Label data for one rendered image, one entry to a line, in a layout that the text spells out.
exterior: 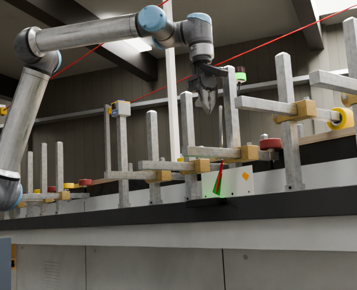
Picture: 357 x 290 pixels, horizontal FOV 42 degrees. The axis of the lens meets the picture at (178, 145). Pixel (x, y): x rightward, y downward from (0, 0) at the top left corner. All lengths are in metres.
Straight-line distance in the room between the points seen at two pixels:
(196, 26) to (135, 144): 6.23
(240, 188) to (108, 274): 1.40
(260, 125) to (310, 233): 5.78
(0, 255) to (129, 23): 0.99
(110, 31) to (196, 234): 0.83
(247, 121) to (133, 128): 1.97
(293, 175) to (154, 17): 0.70
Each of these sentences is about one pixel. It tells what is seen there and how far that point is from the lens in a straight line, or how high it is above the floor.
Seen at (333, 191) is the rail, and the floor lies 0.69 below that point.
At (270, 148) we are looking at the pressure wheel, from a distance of 1.72.
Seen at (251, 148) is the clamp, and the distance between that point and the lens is 1.59.
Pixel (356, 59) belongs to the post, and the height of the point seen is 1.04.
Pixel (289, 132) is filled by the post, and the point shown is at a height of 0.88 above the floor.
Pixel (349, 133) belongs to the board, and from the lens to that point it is 1.61.
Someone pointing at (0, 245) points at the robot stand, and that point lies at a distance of 1.91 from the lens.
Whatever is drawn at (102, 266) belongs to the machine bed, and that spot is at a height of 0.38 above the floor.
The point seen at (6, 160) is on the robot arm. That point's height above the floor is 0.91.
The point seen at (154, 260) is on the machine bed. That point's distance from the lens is 2.41.
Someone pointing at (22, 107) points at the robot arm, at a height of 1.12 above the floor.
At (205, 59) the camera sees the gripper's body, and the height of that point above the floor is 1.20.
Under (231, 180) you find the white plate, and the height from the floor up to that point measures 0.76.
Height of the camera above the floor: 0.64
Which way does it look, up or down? 9 degrees up
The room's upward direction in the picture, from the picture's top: 3 degrees counter-clockwise
